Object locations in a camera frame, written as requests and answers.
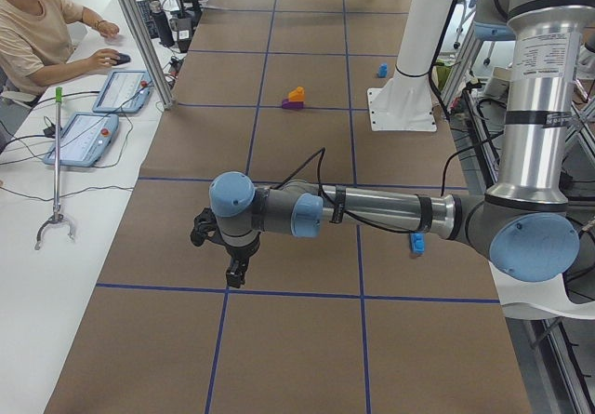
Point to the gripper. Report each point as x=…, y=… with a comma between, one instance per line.
x=242, y=251

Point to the purple trapezoid block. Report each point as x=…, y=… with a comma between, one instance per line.
x=292, y=104

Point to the orange trapezoid block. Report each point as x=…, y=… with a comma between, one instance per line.
x=296, y=95

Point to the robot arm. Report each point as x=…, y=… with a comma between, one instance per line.
x=519, y=223

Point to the long blue block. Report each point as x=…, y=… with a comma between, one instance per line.
x=417, y=243

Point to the reacher grabber tool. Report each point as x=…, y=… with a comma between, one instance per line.
x=57, y=217

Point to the lower teach pendant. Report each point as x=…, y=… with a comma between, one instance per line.
x=86, y=137

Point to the teach pendant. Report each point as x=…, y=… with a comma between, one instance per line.
x=86, y=137
x=124, y=91

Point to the upper teach pendant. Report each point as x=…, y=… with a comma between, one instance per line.
x=124, y=91

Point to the computer mouse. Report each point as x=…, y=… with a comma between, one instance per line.
x=122, y=59

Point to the small blue block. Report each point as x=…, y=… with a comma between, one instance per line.
x=383, y=70

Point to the black water bottle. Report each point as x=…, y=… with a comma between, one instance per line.
x=161, y=23

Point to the white chair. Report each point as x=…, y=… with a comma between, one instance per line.
x=537, y=301

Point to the seated person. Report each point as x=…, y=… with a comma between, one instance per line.
x=36, y=44

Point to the aluminium frame post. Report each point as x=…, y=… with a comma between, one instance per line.
x=147, y=52

